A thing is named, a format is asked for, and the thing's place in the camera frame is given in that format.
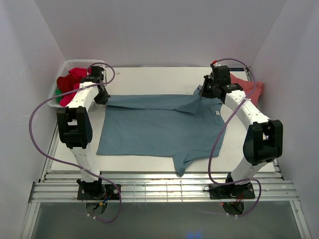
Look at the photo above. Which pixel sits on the dark red t shirt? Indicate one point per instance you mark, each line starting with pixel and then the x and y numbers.
pixel 67 83

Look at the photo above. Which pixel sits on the blue t shirt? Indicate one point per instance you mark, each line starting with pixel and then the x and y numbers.
pixel 184 127

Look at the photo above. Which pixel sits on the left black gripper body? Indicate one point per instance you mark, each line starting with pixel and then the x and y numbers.
pixel 102 97

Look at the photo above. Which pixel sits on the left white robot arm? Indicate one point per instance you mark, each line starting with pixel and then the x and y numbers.
pixel 76 132

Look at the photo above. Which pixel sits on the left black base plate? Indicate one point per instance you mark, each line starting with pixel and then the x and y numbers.
pixel 100 192

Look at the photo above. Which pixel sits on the white plastic basket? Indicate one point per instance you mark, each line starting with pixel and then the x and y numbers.
pixel 68 65

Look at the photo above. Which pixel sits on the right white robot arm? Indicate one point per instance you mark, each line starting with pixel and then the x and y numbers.
pixel 264 138

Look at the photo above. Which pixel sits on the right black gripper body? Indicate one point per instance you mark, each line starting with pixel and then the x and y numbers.
pixel 208 89

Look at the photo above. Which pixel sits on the blue table label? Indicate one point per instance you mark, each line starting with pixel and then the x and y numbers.
pixel 236 69

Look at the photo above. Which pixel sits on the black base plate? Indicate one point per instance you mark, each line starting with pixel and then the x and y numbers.
pixel 100 192
pixel 245 191

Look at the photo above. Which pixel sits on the aluminium rail frame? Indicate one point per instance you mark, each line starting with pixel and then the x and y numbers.
pixel 143 178

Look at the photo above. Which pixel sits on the green garment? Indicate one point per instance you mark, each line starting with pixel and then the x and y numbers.
pixel 58 93

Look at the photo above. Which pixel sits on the magenta t shirt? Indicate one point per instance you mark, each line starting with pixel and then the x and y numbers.
pixel 80 72

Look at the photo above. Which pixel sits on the folded salmon t shirt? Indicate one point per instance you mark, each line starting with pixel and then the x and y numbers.
pixel 248 88

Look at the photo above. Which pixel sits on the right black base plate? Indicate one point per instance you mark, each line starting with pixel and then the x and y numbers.
pixel 245 191

